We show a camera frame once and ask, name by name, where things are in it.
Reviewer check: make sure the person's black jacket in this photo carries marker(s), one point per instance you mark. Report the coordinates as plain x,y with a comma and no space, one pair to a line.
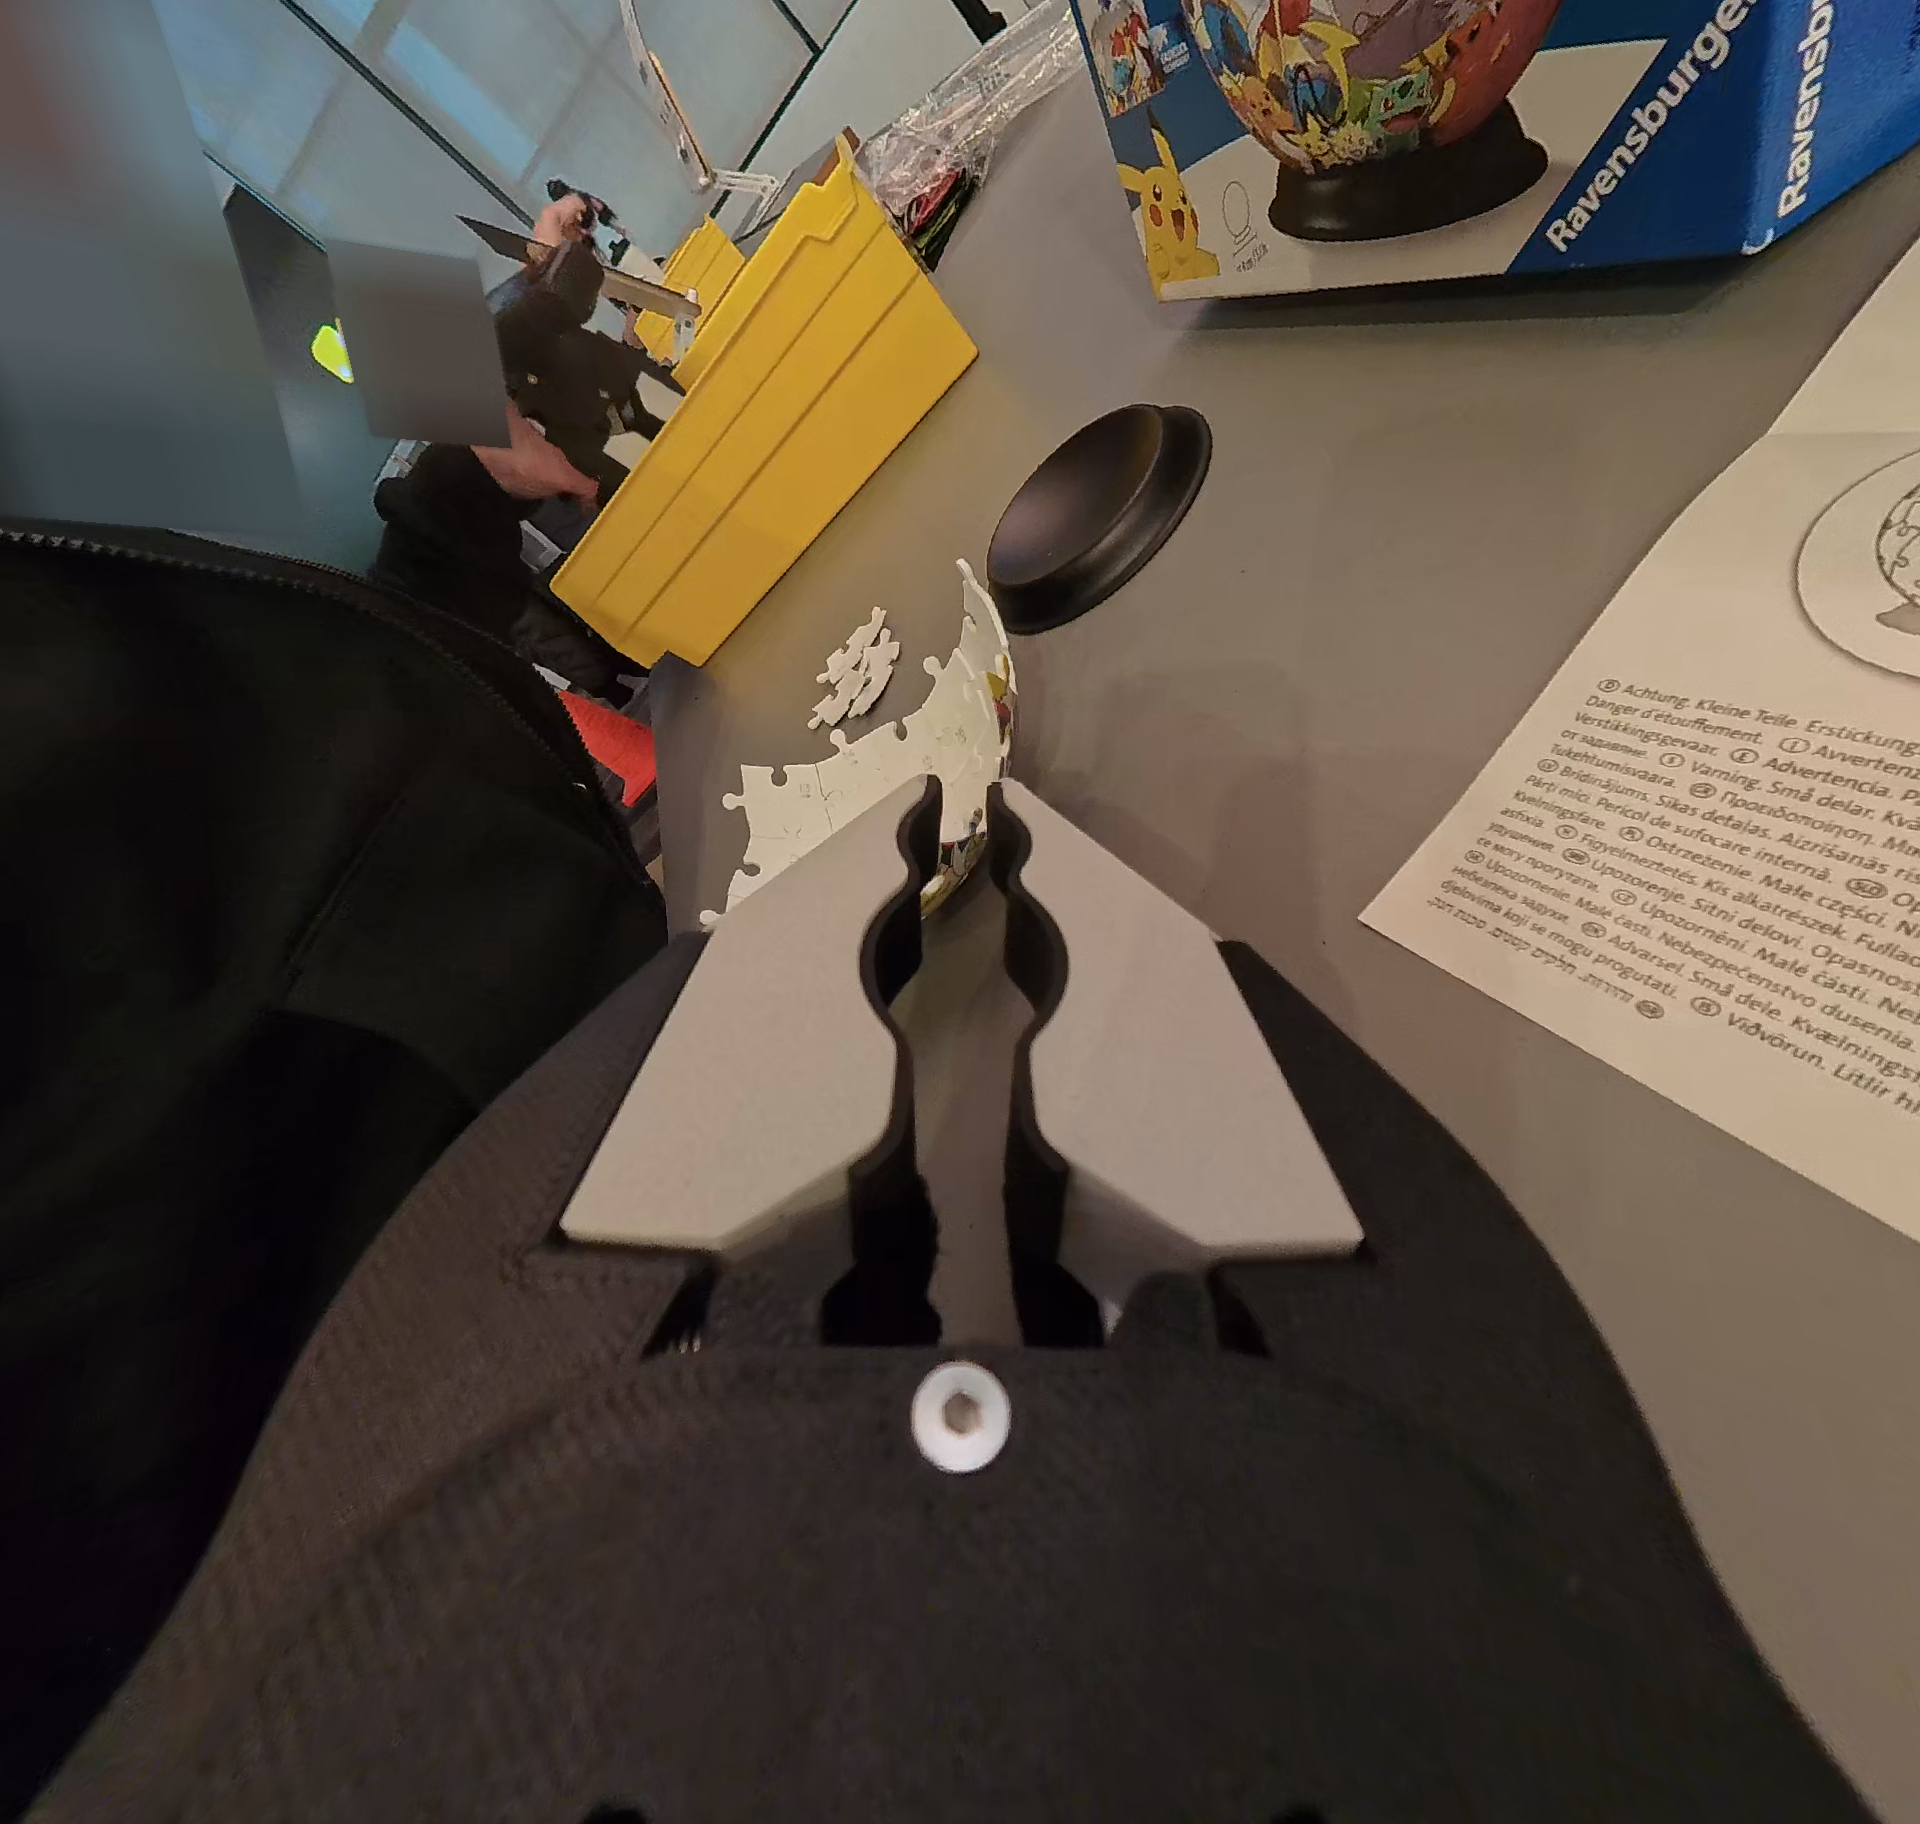
225,879

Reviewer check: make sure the dark panel with wooden edge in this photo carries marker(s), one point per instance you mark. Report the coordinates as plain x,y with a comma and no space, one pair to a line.
652,299

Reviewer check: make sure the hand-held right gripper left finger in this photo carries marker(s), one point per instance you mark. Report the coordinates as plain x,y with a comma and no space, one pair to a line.
735,1088

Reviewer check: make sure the white instruction sheet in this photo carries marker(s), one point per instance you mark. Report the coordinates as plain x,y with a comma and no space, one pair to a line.
1651,833

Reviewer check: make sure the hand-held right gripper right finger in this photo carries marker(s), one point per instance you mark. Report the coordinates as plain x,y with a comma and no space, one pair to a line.
1186,1105

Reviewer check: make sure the partly built puzzle ball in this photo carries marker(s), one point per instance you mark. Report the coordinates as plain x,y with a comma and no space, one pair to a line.
946,721

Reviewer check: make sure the neon yellow sticker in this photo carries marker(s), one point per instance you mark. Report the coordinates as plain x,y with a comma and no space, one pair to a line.
333,354

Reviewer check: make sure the black round ball stand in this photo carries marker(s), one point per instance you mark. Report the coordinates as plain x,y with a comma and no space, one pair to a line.
1086,519

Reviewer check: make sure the clear plastic bag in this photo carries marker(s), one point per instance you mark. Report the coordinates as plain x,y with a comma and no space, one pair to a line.
991,69

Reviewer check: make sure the white monitor on stand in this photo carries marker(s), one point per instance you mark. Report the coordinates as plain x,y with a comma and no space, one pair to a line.
750,182

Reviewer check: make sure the orange cloth with grey stripe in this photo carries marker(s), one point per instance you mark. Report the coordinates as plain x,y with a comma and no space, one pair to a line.
615,751

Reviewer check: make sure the person's left hand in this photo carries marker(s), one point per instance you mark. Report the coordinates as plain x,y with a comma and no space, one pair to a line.
542,468

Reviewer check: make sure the blue puzzle box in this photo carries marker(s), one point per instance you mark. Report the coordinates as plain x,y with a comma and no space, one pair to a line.
1845,53

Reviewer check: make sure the yellow plastic bin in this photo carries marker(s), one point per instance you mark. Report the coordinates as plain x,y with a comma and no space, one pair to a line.
696,273
780,414

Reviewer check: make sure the small joined white pieces cluster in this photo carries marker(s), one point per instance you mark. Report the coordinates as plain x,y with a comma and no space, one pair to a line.
858,669

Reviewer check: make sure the dark cabinet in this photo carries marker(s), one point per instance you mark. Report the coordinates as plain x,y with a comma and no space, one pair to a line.
276,293

